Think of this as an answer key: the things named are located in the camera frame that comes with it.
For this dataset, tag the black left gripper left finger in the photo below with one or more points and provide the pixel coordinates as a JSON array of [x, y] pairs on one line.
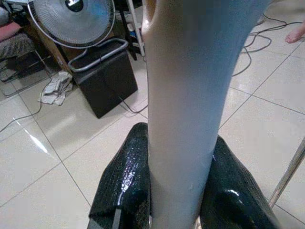
[[124, 181]]

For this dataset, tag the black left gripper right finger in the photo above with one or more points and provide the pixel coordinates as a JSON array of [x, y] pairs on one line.
[[233, 190]]

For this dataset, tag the grey electric floor fan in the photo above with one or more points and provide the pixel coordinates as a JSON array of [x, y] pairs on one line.
[[74, 21]]

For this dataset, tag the shiny metal pole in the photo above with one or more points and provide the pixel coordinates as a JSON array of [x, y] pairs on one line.
[[289, 169]]

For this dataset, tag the black storage box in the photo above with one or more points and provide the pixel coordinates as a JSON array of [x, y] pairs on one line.
[[104, 81]]

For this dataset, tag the crumpled grey white cloth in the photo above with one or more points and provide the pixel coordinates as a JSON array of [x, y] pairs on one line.
[[56, 89]]

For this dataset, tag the person's bare foot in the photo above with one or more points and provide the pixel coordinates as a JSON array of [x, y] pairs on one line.
[[296, 34]]

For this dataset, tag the patterned cushioned seat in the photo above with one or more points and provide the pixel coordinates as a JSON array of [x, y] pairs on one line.
[[15, 47]]

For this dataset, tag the pink cushion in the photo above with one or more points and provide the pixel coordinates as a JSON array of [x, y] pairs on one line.
[[8, 29]]

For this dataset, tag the white rack frame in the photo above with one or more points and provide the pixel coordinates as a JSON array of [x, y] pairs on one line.
[[136, 26]]

